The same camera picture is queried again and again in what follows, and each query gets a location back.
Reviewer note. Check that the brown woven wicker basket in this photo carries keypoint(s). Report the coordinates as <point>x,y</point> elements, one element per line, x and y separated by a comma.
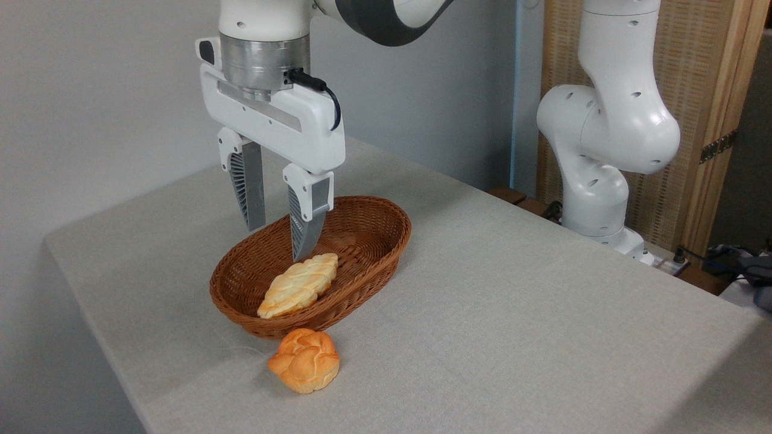
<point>362,241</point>

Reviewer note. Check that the wooden rattan folding screen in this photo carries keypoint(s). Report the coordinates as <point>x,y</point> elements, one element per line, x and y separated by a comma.
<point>693,60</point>

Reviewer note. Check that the dark metal screen hinge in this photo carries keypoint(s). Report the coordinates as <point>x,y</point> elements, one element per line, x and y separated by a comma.
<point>718,146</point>

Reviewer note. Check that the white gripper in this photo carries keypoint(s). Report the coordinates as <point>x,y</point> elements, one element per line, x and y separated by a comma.
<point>283,126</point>

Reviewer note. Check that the long pale braided bread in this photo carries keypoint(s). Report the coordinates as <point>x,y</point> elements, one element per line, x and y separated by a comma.
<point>298,286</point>

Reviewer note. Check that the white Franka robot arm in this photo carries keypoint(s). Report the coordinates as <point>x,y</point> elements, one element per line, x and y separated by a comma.
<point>609,120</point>

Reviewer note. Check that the round orange knotted bread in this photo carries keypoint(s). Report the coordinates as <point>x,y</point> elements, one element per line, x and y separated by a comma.
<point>304,361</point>

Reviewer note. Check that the grey tablecloth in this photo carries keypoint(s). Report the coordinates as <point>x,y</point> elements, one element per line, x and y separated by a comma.
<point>512,331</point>

